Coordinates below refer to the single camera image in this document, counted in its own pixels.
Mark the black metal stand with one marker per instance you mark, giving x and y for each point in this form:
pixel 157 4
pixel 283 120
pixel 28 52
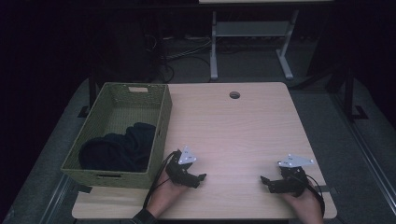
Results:
pixel 92 93
pixel 349 93

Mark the grey metal floor rail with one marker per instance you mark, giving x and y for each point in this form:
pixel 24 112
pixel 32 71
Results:
pixel 367 146
pixel 56 199

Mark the person's right hand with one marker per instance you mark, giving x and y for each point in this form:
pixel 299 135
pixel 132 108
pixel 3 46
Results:
pixel 306 203

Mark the white metal rack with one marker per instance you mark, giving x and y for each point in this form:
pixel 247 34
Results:
pixel 249 28

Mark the dark cloth garment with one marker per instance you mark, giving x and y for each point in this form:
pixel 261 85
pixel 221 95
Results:
pixel 118 152

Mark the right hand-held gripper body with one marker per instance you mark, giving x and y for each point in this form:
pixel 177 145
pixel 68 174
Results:
pixel 292 182

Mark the person's left hand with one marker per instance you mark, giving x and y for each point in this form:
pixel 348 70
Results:
pixel 163 196

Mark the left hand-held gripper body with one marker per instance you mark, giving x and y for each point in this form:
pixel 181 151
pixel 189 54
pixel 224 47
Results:
pixel 178 170

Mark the green woven basket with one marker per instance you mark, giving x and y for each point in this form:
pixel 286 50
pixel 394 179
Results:
pixel 124 115

